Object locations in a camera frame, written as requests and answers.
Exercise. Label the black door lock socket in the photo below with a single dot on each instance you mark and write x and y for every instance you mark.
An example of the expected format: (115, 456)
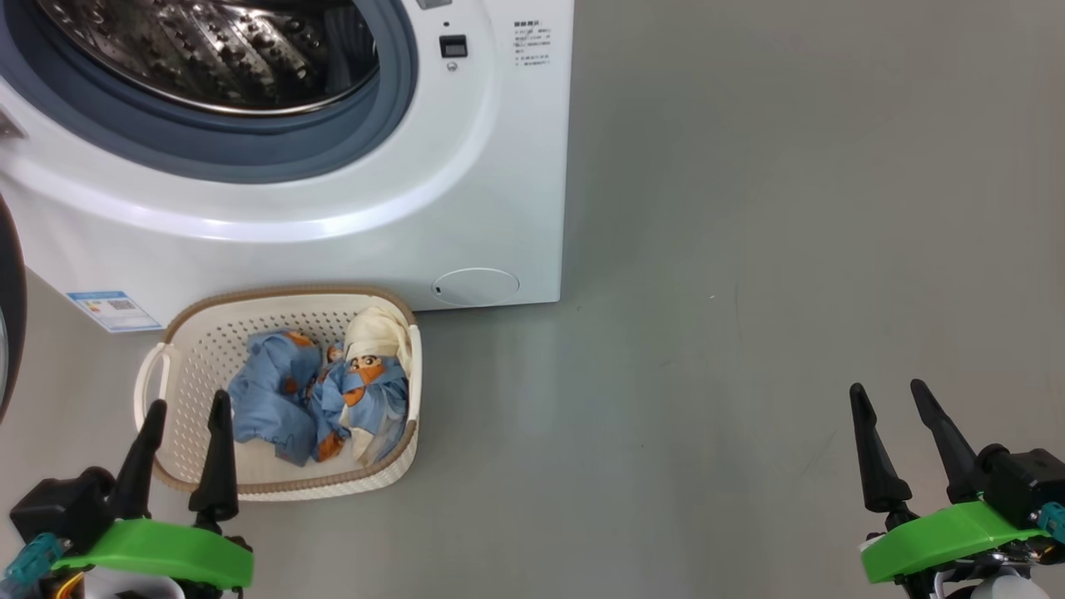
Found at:
(453, 46)

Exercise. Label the blue cartoon print garment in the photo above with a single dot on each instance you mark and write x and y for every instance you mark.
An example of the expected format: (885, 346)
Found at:
(270, 391)

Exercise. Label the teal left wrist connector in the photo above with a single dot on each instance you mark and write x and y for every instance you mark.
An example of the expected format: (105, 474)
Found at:
(32, 559)

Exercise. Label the printed warning text label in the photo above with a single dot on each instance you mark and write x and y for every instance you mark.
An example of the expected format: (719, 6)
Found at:
(532, 43)

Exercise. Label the round white filter cover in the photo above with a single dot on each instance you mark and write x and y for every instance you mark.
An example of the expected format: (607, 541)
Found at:
(476, 287)

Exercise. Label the blue energy label sticker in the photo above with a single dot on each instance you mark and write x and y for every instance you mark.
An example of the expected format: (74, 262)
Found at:
(112, 309)

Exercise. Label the metal door hinge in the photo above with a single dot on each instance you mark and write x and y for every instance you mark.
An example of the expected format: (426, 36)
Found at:
(10, 125)

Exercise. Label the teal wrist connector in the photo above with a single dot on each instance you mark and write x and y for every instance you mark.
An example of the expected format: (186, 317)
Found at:
(32, 559)
(1052, 520)

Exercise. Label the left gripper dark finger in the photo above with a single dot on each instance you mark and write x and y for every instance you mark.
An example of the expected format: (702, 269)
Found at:
(137, 474)
(218, 474)

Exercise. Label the black round washer door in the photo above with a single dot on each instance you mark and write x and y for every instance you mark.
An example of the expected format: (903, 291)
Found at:
(10, 308)

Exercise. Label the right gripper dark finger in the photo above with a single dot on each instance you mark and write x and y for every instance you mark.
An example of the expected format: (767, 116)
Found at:
(953, 453)
(878, 474)

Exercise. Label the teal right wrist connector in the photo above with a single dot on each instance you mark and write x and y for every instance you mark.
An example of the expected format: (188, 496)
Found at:
(1052, 520)

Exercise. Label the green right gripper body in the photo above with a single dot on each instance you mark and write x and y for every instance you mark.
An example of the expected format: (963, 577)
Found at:
(940, 537)

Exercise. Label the cream and blue cartoon garment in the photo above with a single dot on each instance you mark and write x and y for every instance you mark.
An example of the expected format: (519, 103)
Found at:
(378, 391)

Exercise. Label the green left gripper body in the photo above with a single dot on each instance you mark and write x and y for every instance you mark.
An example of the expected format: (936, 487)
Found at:
(166, 553)

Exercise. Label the cream perforated laundry basket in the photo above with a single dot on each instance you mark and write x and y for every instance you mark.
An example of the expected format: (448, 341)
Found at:
(200, 341)

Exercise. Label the white front-load washing machine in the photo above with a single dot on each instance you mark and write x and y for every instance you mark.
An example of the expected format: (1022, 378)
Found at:
(333, 200)

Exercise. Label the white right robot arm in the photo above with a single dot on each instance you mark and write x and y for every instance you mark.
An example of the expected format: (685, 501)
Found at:
(998, 584)

